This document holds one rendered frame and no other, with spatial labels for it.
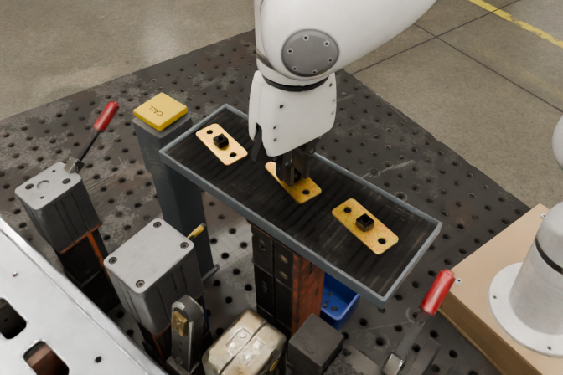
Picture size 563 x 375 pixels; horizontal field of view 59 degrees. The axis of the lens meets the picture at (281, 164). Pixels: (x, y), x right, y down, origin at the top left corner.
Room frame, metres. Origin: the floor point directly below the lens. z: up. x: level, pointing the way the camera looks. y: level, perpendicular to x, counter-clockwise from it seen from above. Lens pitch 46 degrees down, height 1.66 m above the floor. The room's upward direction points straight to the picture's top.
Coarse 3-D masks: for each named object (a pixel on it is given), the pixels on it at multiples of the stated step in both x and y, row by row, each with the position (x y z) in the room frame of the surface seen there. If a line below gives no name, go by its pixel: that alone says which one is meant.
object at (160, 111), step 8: (160, 96) 0.63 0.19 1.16; (168, 96) 0.63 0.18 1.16; (144, 104) 0.62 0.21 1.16; (152, 104) 0.62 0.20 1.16; (160, 104) 0.62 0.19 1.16; (168, 104) 0.62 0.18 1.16; (176, 104) 0.62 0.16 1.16; (136, 112) 0.60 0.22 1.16; (144, 112) 0.59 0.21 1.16; (152, 112) 0.59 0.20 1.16; (160, 112) 0.59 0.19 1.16; (168, 112) 0.59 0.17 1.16; (176, 112) 0.59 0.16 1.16; (184, 112) 0.60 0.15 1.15; (144, 120) 0.58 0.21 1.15; (152, 120) 0.58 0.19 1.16; (160, 120) 0.58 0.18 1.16; (168, 120) 0.58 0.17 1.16; (160, 128) 0.57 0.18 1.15
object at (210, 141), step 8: (208, 128) 0.55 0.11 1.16; (216, 128) 0.55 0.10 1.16; (200, 136) 0.54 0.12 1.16; (208, 136) 0.54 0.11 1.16; (216, 136) 0.53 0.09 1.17; (224, 136) 0.53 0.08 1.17; (208, 144) 0.52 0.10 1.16; (216, 144) 0.52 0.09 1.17; (224, 144) 0.52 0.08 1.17; (232, 144) 0.52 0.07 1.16; (216, 152) 0.50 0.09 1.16; (224, 152) 0.50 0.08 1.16; (232, 152) 0.50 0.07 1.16; (240, 152) 0.50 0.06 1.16; (224, 160) 0.49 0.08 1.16; (232, 160) 0.49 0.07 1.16
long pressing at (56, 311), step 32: (0, 224) 0.50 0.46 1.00; (0, 256) 0.44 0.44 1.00; (32, 256) 0.44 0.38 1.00; (0, 288) 0.38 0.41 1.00; (32, 288) 0.38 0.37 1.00; (64, 288) 0.38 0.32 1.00; (32, 320) 0.33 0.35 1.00; (64, 320) 0.33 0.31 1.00; (96, 320) 0.33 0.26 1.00; (0, 352) 0.29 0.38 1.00; (64, 352) 0.29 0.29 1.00; (96, 352) 0.29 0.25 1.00; (128, 352) 0.29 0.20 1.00
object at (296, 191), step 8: (272, 168) 0.47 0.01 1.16; (272, 176) 0.46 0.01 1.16; (296, 176) 0.45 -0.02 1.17; (296, 184) 0.44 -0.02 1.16; (304, 184) 0.44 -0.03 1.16; (312, 184) 0.44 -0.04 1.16; (288, 192) 0.43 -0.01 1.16; (296, 192) 0.43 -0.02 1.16; (312, 192) 0.43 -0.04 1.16; (320, 192) 0.43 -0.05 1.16; (296, 200) 0.42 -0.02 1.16; (304, 200) 0.42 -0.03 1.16
